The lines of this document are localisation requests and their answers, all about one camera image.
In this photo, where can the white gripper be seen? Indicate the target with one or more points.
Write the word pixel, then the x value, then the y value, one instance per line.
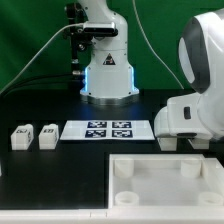
pixel 179 118

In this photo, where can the white square tabletop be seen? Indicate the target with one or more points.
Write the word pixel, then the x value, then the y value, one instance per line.
pixel 158 180

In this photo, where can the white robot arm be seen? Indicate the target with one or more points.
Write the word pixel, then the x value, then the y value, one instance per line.
pixel 109 76

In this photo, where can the white marker sheet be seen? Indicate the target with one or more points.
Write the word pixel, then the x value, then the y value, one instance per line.
pixel 107 130

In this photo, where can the black fixed camera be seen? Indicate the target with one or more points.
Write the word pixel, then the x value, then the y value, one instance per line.
pixel 100 29

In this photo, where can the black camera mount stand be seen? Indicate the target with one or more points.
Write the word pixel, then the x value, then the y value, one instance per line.
pixel 78 41

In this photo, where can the white front table rail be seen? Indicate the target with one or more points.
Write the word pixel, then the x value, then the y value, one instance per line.
pixel 188 215

